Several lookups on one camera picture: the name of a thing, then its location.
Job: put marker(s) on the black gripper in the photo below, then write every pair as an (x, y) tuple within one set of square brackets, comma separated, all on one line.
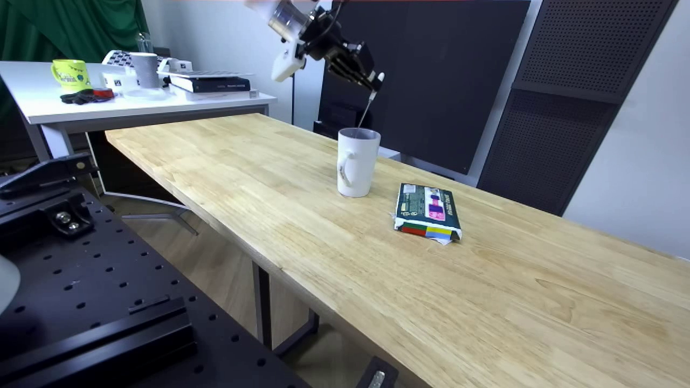
[(323, 38)]

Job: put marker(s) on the white ceramic mug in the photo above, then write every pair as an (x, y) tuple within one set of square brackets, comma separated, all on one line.
[(361, 168)]

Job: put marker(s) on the yellow green mug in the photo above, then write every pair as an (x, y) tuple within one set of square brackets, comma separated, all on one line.
[(70, 75)]

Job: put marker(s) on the black flat book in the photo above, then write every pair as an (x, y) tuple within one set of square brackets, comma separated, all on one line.
[(210, 83)]

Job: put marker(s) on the colourful printed cardboard box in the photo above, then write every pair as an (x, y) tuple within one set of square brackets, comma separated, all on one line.
[(427, 210)]

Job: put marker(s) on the small white box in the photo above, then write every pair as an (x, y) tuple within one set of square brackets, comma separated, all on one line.
[(176, 65)]

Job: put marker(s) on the white cup with grey print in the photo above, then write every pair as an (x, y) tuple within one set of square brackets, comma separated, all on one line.
[(148, 70)]

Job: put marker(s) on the dark perforated cabinet panel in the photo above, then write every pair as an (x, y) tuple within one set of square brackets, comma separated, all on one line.
[(568, 109)]

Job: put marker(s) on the white checkered patterned object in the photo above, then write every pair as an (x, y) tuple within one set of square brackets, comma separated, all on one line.
[(115, 65)]

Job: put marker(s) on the black metal table leg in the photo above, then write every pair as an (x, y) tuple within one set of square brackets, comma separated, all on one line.
[(264, 305)]

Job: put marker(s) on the black and red hand tool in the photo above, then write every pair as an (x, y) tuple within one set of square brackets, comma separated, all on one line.
[(86, 96)]

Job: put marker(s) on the green curtain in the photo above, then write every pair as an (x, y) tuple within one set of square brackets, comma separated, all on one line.
[(66, 26)]

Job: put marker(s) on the white desk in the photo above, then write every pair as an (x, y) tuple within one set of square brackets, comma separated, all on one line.
[(36, 97)]

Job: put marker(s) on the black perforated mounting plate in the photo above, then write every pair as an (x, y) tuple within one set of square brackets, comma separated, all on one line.
[(94, 287)]

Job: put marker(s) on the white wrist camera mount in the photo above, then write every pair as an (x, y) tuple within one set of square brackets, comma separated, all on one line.
[(288, 65)]

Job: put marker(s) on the black partition panel silver frame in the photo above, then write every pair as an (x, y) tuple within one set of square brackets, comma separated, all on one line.
[(432, 72)]

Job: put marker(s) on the black clamp bracket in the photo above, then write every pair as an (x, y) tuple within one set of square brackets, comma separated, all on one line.
[(43, 173)]

